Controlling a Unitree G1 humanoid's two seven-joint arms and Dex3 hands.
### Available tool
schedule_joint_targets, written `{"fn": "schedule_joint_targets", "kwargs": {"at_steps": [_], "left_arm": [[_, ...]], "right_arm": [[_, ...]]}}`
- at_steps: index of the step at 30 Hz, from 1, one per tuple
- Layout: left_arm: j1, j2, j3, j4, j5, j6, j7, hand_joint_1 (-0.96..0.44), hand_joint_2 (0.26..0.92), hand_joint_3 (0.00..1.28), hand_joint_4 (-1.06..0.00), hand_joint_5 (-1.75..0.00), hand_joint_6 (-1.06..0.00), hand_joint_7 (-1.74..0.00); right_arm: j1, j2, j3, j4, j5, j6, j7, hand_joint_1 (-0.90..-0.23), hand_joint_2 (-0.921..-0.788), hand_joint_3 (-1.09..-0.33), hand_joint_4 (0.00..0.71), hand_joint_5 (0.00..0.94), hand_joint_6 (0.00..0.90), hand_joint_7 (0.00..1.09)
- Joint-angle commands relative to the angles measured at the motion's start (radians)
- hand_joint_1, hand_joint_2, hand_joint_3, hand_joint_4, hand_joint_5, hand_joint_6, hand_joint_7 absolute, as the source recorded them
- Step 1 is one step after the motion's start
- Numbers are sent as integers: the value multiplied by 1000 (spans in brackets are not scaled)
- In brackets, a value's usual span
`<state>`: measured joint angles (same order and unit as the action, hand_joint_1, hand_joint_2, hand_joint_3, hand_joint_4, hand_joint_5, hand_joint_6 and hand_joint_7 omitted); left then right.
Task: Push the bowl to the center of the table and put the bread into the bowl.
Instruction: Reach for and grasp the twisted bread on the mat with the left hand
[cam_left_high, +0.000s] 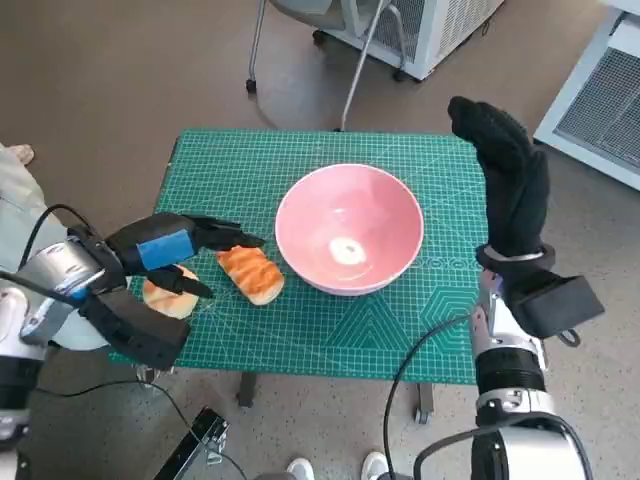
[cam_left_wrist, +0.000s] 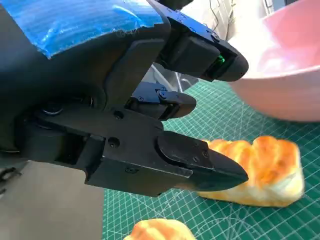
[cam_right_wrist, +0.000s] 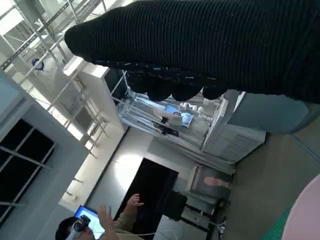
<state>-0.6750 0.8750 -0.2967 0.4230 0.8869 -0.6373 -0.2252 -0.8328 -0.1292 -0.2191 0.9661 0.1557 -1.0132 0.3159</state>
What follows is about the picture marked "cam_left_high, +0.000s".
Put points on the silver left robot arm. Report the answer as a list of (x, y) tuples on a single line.
[(55, 265)]

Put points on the white shoe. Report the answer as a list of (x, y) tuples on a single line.
[(374, 467), (301, 470)]

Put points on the long glazed toy bread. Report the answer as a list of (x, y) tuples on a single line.
[(255, 280)]

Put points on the pink bowl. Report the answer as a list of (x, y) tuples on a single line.
[(350, 210)]

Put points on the round toy bread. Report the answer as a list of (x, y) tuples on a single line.
[(170, 304)]

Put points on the white cabinet with grey grille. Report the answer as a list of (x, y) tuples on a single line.
[(590, 115)]

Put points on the grey office chair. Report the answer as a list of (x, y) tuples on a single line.
[(300, 10)]

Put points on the person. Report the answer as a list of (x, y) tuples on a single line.
[(20, 200)]

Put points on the black metal bracket stand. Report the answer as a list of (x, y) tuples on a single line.
[(200, 440)]

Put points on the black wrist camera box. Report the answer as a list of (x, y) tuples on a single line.
[(145, 335), (555, 305)]

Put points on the green cutting mat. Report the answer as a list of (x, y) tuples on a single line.
[(320, 325)]

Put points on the black table leg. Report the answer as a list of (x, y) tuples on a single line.
[(424, 402), (247, 390)]

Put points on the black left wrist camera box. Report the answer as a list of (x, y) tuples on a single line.
[(145, 335)]

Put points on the black left hand blue tape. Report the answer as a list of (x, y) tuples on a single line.
[(160, 240)]

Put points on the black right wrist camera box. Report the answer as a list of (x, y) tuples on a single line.
[(555, 305)]

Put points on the white cabinet with side grille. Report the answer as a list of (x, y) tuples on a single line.
[(445, 30)]

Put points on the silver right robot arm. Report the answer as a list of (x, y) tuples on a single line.
[(505, 370)]

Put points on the black gloved right hand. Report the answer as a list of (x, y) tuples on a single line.
[(515, 190)]

